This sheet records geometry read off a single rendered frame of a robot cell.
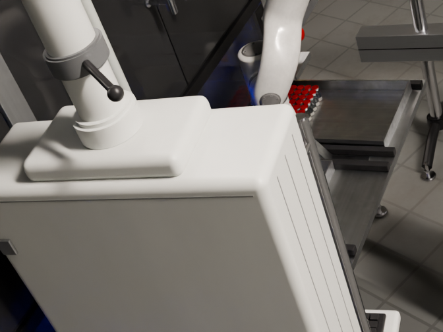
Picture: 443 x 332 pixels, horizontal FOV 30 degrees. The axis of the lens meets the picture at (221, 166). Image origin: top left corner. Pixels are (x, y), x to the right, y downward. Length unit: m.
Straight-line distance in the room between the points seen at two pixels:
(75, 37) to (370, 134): 1.23
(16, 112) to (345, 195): 0.88
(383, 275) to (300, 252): 1.84
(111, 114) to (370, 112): 1.21
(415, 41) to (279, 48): 1.50
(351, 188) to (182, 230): 0.93
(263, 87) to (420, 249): 1.47
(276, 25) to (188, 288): 0.70
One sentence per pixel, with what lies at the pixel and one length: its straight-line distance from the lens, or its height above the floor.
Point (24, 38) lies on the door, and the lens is 1.53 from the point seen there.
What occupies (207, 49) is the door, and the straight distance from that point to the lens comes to 2.06.
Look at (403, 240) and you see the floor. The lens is 3.13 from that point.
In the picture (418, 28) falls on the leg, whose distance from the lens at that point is 3.18.
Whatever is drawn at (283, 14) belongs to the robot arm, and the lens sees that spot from 1.76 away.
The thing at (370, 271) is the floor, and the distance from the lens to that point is 3.05.
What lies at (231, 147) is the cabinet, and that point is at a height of 1.55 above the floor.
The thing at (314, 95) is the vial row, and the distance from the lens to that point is 2.32.
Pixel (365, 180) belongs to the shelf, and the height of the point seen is 0.88.
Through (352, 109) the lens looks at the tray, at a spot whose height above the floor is 0.88.
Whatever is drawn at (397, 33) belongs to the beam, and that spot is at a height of 0.55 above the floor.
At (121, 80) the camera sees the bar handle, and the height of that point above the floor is 1.44.
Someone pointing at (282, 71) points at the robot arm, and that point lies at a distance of 1.75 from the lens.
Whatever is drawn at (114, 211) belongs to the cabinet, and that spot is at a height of 1.50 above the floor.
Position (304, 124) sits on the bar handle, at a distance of 1.27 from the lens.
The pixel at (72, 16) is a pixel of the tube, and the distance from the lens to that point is 1.10.
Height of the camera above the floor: 2.21
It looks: 36 degrees down
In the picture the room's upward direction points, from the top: 21 degrees counter-clockwise
